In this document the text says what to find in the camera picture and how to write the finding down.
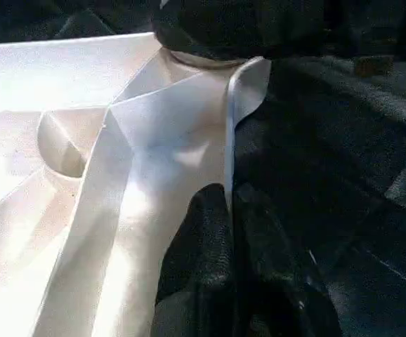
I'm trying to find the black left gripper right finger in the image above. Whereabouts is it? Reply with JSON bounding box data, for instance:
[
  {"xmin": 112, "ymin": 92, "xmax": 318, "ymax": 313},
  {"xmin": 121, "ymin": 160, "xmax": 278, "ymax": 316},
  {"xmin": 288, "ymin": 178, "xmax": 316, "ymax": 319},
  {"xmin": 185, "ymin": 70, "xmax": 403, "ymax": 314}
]
[{"xmin": 231, "ymin": 186, "xmax": 346, "ymax": 337}]

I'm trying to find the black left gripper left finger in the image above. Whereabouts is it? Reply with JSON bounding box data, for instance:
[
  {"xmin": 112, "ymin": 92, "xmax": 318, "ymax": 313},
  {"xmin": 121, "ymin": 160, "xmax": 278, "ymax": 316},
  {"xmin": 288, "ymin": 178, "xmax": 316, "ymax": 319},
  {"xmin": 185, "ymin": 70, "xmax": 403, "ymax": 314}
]
[{"xmin": 151, "ymin": 184, "xmax": 235, "ymax": 337}]

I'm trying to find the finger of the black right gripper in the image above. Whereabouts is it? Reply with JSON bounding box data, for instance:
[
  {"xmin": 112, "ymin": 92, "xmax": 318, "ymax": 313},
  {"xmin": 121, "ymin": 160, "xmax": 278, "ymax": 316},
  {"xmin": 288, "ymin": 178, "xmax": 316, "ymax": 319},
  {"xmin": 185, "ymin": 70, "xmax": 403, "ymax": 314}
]
[{"xmin": 151, "ymin": 0, "xmax": 330, "ymax": 62}]

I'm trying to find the white table top frame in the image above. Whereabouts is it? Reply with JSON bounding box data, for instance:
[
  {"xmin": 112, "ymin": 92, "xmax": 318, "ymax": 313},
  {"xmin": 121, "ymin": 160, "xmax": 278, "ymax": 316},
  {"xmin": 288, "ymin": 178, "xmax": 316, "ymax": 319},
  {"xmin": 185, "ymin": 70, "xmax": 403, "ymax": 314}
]
[{"xmin": 0, "ymin": 32, "xmax": 273, "ymax": 337}]

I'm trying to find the black work mat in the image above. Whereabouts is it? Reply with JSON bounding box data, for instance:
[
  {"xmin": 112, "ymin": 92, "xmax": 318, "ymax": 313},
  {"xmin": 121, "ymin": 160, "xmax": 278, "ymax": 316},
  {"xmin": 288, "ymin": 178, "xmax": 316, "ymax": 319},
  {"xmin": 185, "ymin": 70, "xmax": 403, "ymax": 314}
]
[{"xmin": 0, "ymin": 0, "xmax": 406, "ymax": 337}]

